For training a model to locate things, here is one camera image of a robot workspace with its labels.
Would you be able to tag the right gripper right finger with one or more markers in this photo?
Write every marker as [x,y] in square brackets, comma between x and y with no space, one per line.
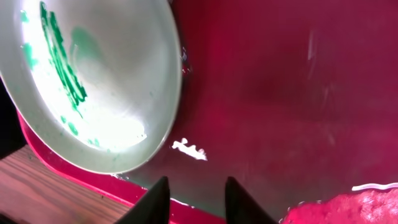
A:
[241,208]

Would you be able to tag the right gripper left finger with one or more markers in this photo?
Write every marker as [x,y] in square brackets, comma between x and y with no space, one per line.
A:
[152,208]

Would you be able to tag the light blue plate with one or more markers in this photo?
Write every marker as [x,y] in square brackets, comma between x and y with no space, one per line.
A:
[98,82]

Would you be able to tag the red plastic tray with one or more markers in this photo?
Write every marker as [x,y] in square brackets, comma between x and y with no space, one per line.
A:
[297,100]

